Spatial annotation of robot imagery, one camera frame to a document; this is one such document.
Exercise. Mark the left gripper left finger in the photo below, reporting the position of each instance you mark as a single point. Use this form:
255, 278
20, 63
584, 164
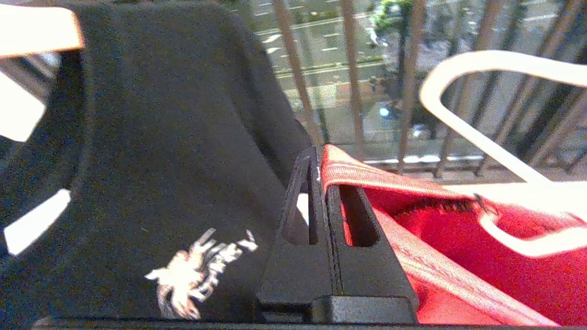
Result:
298, 270

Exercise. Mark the red garment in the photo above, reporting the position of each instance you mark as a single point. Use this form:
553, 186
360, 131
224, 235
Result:
458, 284

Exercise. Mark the metal balcony railing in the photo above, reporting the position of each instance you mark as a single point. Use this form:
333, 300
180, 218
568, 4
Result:
352, 68

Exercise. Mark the black garment with white print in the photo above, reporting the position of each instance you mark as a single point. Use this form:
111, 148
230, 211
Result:
160, 137

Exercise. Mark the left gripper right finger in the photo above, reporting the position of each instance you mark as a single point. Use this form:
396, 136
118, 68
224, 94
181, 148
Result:
367, 275

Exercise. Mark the white plastic hanger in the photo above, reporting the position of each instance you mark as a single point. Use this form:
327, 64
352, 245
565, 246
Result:
504, 59
32, 32

